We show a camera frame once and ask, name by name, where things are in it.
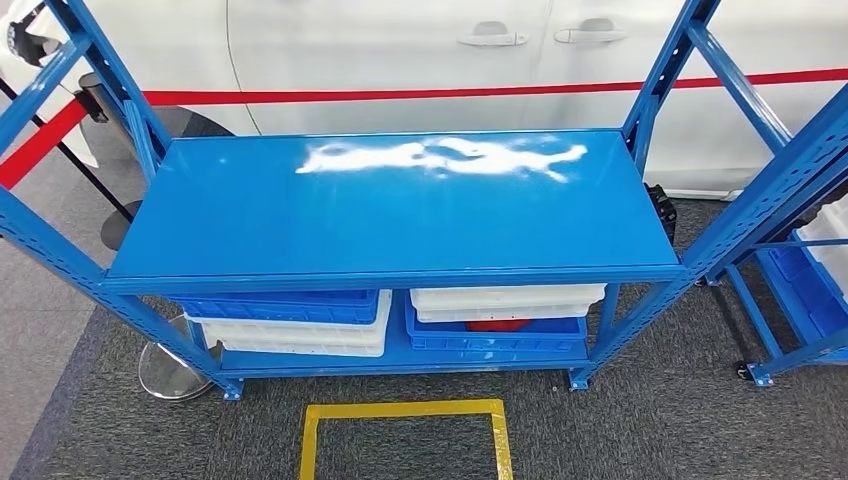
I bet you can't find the short red barrier belt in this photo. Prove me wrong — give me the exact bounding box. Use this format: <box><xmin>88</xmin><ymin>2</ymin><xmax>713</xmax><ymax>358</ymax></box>
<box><xmin>0</xmin><ymin>99</ymin><xmax>91</xmax><ymax>190</ymax></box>

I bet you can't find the yellow floor tape square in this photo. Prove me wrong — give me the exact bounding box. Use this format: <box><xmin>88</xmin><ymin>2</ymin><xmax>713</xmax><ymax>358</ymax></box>
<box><xmin>299</xmin><ymin>399</ymin><xmax>515</xmax><ymax>480</ymax></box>

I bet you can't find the black ridged block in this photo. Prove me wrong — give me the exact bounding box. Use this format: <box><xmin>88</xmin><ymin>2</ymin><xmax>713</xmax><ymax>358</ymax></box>
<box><xmin>643</xmin><ymin>183</ymin><xmax>678</xmax><ymax>245</ymax></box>

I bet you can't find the grey stanchion post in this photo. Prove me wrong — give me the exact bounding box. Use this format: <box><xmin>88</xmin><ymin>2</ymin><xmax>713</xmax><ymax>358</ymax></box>
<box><xmin>74</xmin><ymin>71</ymin><xmax>144</xmax><ymax>160</ymax></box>

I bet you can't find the blue metal shelf rack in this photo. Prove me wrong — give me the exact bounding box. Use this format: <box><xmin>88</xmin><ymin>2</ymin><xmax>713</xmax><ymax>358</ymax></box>
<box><xmin>695</xmin><ymin>152</ymin><xmax>848</xmax><ymax>389</ymax></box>
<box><xmin>0</xmin><ymin>0</ymin><xmax>848</xmax><ymax>402</ymax></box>

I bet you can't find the white car door handle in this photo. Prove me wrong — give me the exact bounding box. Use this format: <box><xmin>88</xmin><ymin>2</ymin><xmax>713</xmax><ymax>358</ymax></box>
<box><xmin>553</xmin><ymin>17</ymin><xmax>629</xmax><ymax>45</ymax></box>
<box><xmin>457</xmin><ymin>21</ymin><xmax>529</xmax><ymax>48</ymax></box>

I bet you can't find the white car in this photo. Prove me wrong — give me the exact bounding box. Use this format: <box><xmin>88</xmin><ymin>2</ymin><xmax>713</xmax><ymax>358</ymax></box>
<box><xmin>0</xmin><ymin>0</ymin><xmax>848</xmax><ymax>200</ymax></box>

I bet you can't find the long red barrier belt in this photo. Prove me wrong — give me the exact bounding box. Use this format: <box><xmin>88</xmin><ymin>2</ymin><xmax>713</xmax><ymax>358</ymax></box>
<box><xmin>142</xmin><ymin>68</ymin><xmax>848</xmax><ymax>107</ymax></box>

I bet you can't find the red object in bin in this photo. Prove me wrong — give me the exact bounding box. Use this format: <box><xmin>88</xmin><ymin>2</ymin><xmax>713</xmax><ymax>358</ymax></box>
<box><xmin>465</xmin><ymin>319</ymin><xmax>531</xmax><ymax>333</ymax></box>

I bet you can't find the blue plastic bin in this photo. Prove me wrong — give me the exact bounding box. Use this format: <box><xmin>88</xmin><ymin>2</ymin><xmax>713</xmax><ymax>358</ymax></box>
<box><xmin>168</xmin><ymin>289</ymin><xmax>380</xmax><ymax>326</ymax></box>
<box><xmin>404</xmin><ymin>294</ymin><xmax>589</xmax><ymax>352</ymax></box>
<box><xmin>758</xmin><ymin>231</ymin><xmax>848</xmax><ymax>362</ymax></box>

